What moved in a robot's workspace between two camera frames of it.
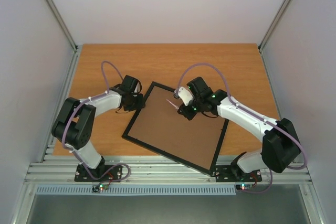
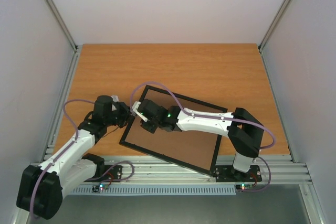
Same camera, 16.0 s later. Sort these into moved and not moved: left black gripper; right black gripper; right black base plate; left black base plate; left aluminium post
Moved: right black gripper; left black gripper
Not moved: right black base plate; left black base plate; left aluminium post
